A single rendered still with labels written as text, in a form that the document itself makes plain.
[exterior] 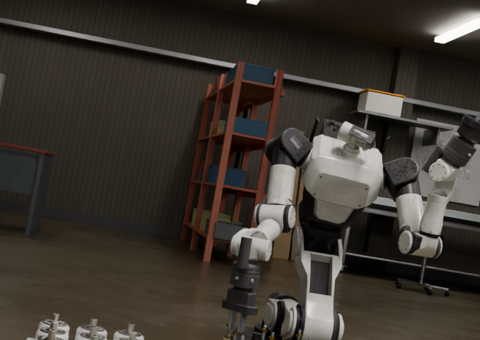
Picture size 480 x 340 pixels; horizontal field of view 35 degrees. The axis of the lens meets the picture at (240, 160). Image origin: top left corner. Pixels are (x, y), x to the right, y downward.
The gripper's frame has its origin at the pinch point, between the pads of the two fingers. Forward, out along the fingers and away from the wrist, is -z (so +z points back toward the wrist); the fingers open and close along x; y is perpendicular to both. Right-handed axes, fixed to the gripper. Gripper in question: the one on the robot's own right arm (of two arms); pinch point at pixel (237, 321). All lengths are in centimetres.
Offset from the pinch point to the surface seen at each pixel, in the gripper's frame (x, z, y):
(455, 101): 237, 215, -842
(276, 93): 293, 144, -463
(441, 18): 194, 273, -627
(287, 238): 361, -11, -660
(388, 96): 283, 193, -720
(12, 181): 458, 10, -288
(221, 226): 314, 0, -438
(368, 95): 303, 190, -702
